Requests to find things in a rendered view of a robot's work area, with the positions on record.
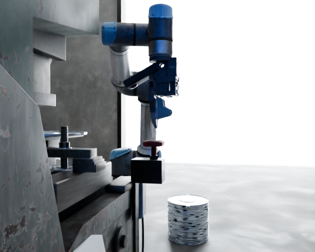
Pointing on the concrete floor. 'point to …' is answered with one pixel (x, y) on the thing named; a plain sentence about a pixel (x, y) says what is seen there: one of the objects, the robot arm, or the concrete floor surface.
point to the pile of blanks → (188, 224)
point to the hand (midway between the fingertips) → (153, 124)
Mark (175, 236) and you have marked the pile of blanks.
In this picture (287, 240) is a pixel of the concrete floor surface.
